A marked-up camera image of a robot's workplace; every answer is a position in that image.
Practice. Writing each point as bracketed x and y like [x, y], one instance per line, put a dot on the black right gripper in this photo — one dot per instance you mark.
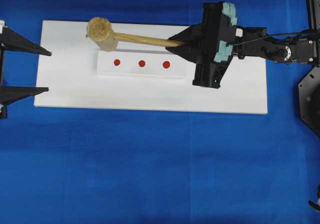
[217, 35]

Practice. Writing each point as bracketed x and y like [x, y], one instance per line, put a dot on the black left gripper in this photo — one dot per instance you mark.
[12, 41]

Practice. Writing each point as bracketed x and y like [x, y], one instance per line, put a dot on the wooden mallet hammer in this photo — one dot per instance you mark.
[100, 31]

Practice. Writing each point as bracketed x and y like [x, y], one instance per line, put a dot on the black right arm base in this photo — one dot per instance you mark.
[308, 87]

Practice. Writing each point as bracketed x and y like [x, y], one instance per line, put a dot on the small white raised block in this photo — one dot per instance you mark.
[141, 64]

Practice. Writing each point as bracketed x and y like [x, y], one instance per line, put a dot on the large white foam board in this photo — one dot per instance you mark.
[71, 75]

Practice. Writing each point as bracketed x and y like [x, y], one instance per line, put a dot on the blue table cloth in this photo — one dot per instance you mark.
[112, 166]

